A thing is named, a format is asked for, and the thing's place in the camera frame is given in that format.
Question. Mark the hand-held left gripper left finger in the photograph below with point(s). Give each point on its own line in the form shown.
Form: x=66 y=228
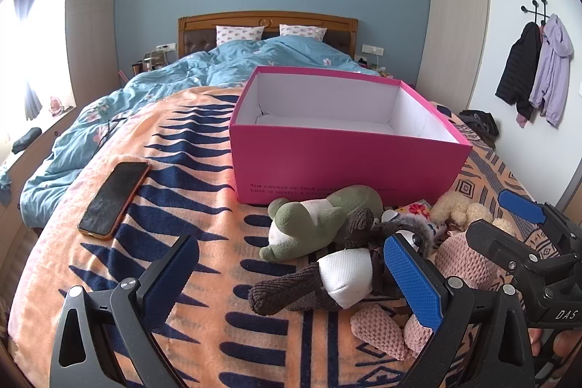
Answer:
x=184 y=265

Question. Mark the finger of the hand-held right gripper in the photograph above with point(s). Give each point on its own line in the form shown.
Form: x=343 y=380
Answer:
x=495 y=245
x=523 y=206

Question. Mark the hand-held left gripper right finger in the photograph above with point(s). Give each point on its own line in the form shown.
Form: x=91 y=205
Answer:
x=411 y=279

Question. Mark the cream fluffy plush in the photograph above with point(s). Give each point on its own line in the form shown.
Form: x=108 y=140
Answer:
x=454 y=206

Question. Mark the brown knit plush white shirt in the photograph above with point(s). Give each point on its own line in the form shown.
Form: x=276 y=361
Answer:
x=345 y=274

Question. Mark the floral pink tissue pack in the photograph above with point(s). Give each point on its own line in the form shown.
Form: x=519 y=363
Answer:
x=418 y=210

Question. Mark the green frog plush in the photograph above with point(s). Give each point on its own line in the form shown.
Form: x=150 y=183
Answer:
x=295 y=220

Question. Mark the pink cardboard box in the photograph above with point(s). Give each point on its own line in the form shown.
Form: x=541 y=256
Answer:
x=318 y=160

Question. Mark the person's right hand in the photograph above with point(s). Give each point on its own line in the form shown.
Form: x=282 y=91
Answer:
x=568 y=345

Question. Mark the pink garment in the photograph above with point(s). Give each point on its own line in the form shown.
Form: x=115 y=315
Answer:
x=522 y=120

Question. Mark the pile of dark clothes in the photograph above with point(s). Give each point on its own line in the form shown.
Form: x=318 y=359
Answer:
x=479 y=124

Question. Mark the orange navy patterned blanket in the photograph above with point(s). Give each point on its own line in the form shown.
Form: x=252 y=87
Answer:
x=182 y=170

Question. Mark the smartphone with orange case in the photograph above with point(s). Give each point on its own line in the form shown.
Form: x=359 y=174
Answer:
x=111 y=199

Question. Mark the lilac hooded jacket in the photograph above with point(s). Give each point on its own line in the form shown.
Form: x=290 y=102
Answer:
x=552 y=70

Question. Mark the black puffer jacket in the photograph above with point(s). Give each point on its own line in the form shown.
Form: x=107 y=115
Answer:
x=518 y=65

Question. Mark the beige wardrobe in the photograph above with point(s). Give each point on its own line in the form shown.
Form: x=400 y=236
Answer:
x=459 y=29
x=93 y=29

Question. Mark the blue floral duvet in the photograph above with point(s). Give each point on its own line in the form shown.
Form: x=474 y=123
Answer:
x=182 y=70

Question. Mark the dark folded item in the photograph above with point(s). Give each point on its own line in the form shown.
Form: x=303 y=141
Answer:
x=25 y=140

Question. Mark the cluttered wooden bedside table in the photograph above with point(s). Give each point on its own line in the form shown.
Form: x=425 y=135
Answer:
x=373 y=67

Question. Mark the pink windowsill ornament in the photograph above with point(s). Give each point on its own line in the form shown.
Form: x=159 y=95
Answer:
x=57 y=105

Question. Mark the cluttered dark bedside table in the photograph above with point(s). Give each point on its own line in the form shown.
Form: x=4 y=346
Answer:
x=148 y=63

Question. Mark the white pink-print pillow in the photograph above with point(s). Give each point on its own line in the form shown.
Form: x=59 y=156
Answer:
x=302 y=31
x=238 y=35

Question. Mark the wooden padded headboard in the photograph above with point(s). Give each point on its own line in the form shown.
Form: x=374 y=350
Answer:
x=268 y=17

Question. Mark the grey curtain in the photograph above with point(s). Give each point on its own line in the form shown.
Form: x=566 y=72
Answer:
x=29 y=51

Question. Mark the black wall coat hooks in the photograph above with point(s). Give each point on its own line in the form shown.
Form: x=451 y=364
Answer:
x=536 y=8

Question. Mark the white wall socket panel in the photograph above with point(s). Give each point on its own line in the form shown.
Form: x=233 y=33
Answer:
x=166 y=47
x=373 y=49

